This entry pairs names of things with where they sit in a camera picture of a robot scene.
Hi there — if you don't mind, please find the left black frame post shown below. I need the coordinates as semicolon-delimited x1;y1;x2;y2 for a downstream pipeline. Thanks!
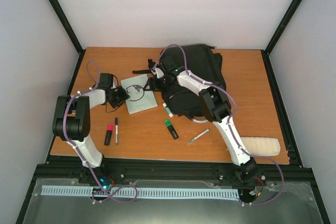
32;0;85;51

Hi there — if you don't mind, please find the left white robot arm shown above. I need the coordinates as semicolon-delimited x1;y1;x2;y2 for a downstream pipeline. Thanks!
52;73;129;184

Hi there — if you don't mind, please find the green highlighter marker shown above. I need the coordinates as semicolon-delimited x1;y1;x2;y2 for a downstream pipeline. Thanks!
164;120;179;140

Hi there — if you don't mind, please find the silver craft knife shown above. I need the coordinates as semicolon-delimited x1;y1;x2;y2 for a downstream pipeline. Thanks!
187;128;209;145

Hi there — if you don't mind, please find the grey notebook with circle logo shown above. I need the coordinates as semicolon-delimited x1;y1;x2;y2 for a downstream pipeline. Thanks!
121;74;158;114

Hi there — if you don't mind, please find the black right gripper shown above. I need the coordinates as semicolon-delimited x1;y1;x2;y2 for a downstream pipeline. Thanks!
145;74;171;93

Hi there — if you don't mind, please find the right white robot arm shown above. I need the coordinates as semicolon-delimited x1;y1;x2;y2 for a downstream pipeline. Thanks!
146;59;257;184

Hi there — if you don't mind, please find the right black frame post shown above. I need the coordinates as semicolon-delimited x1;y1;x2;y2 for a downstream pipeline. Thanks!
264;0;320;54

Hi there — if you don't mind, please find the white glue stick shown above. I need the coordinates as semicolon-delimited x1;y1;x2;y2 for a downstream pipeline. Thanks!
162;103;173;118

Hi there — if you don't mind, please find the blue capped white pen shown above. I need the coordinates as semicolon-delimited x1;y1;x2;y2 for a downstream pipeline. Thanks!
114;118;119;145

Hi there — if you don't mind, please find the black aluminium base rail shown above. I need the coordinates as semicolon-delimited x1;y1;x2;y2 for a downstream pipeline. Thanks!
34;155;316;190

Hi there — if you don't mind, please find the pink highlighter marker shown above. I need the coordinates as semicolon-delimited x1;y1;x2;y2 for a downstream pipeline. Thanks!
104;124;114;146

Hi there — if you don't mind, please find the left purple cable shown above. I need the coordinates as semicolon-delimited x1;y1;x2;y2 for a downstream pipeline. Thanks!
62;59;139;204

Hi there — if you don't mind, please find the light blue cable duct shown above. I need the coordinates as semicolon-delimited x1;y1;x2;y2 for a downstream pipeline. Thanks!
40;185;239;201

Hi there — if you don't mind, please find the beige pencil case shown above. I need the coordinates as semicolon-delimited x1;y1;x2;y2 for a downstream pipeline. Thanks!
241;137;281;157

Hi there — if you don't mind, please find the black frame post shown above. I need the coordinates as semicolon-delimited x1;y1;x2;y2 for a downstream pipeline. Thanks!
264;0;320;54
32;0;85;51

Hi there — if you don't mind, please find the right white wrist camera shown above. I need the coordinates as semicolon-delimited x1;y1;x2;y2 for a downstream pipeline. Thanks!
151;67;164;79

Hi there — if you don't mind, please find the black student backpack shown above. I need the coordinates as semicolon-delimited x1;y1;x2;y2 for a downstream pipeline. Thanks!
132;42;228;119

